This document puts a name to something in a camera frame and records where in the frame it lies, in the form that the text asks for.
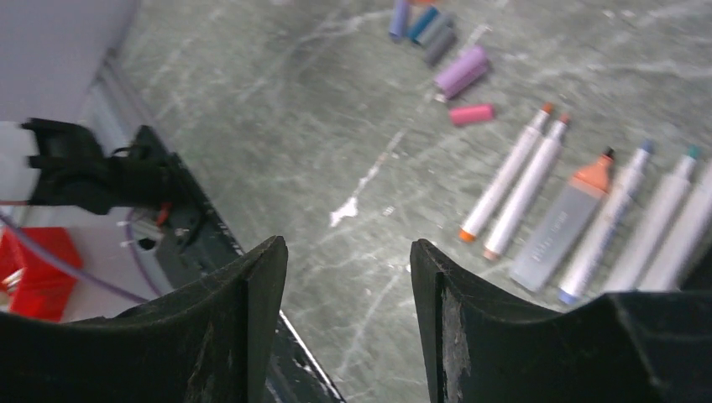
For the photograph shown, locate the purple highlighter cap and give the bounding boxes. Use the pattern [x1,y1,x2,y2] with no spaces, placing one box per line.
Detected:
[434,45,490,100]

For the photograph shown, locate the white pen grey cap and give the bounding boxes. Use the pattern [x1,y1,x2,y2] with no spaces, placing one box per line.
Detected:
[483,113,570,260]

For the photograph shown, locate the white pen blue cap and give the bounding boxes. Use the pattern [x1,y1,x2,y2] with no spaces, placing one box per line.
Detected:
[637,163,711,292]

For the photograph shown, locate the black base frame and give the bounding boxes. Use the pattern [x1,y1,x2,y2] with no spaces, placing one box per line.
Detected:
[133,126,342,402]

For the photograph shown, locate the white marker orange end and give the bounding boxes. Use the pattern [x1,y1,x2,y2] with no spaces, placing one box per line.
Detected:
[458,102,554,243]

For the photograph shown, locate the white pen teal cap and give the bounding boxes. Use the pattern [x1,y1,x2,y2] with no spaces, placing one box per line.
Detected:
[602,145,700,293]

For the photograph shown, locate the red bin outside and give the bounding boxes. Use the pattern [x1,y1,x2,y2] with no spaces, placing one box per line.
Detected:
[1,227,83,322]

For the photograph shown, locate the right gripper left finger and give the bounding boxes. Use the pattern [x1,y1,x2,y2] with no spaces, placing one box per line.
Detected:
[1,236,288,402]

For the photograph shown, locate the pink marker cap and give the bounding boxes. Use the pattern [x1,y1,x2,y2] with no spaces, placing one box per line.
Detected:
[448,103,495,127]

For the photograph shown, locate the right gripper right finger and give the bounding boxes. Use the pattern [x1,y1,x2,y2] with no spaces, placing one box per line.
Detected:
[410,239,711,402]

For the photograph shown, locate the dark grey pen cap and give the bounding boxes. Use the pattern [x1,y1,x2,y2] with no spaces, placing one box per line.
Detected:
[423,27,457,67]

